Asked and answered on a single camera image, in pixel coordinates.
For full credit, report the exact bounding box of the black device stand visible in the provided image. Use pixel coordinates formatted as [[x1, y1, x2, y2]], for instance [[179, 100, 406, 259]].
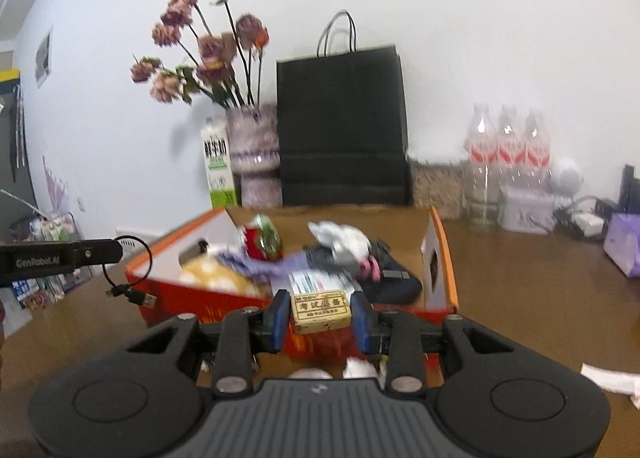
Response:
[[618, 165, 640, 215]]

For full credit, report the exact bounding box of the water bottle left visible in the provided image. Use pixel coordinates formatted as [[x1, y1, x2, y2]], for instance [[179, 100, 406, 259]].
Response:
[[464, 103, 499, 204]]

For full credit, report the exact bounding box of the black pouch case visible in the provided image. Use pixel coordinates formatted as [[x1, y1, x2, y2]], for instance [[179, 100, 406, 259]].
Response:
[[304, 239, 423, 305]]

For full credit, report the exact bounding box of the yellow white plush toy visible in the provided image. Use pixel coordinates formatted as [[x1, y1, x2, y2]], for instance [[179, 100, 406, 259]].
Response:
[[179, 255, 262, 298]]

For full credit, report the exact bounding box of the black paper shopping bag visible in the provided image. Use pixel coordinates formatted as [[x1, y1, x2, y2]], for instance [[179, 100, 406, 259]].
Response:
[[277, 22, 411, 206]]

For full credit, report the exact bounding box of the water bottle middle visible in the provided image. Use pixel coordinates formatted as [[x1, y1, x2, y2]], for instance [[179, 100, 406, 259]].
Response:
[[497, 105, 525, 185]]

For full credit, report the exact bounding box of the purple knitted cloth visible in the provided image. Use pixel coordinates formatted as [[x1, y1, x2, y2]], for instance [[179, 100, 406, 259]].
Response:
[[215, 249, 310, 285]]

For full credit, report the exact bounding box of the purple marbled vase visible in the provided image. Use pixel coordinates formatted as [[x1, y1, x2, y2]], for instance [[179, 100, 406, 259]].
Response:
[[227, 104, 283, 208]]

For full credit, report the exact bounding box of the white charger with cables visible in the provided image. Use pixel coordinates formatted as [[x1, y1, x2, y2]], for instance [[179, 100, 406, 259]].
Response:
[[553, 195, 620, 244]]

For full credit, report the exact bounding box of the water bottle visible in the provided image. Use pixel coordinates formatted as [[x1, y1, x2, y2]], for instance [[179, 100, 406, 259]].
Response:
[[523, 108, 551, 189], [497, 105, 525, 185], [464, 103, 499, 204]]

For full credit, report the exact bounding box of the purple tissue pack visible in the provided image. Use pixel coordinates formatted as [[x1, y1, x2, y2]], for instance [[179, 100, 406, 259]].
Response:
[[603, 212, 640, 279]]

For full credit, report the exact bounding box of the dried rose bouquet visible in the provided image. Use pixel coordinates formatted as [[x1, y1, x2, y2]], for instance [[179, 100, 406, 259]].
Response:
[[130, 0, 270, 110]]

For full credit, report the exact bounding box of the yellow eraser box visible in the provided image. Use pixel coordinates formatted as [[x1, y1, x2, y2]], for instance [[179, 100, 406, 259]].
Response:
[[291, 290, 352, 336]]

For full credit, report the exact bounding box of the orange cardboard box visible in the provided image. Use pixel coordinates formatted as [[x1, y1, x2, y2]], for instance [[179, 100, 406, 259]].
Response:
[[126, 206, 459, 326]]

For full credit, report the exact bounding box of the white paper on table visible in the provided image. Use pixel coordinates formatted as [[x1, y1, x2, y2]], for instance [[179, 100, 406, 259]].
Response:
[[580, 363, 640, 410]]

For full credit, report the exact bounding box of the clear glass jar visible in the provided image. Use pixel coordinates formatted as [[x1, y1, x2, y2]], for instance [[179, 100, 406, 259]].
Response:
[[463, 168, 500, 231]]

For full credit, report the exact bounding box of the white round speaker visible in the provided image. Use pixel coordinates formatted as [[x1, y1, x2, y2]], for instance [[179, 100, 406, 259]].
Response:
[[549, 157, 584, 197]]

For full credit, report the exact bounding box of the white tissue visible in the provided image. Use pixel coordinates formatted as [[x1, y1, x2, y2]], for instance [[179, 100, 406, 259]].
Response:
[[307, 221, 371, 263]]

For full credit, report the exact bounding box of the short black usb cable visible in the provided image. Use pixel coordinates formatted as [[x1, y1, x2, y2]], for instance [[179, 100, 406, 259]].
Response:
[[101, 234, 158, 310]]

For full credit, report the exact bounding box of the clear seed container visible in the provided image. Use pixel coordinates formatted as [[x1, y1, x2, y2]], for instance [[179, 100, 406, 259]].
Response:
[[409, 159, 463, 220]]

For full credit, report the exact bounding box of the coiled black cable pink tie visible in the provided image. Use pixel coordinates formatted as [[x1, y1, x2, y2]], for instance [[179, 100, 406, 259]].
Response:
[[356, 239, 410, 283]]

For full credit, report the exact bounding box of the wire rack with clutter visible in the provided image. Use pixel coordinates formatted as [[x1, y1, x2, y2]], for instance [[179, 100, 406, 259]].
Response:
[[1, 189, 94, 311]]

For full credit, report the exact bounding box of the white wet wipes pack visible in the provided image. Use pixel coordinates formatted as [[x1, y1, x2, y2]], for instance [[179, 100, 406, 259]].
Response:
[[288, 269, 361, 298]]

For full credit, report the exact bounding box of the green white milk carton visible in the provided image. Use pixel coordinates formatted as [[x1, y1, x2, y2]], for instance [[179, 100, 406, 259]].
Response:
[[201, 117, 238, 208]]

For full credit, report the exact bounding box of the red rose wrapped flower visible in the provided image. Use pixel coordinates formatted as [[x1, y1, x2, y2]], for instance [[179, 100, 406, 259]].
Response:
[[241, 215, 283, 262]]

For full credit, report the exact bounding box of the water bottle right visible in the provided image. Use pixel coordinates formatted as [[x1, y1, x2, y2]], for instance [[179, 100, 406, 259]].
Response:
[[523, 108, 551, 189]]

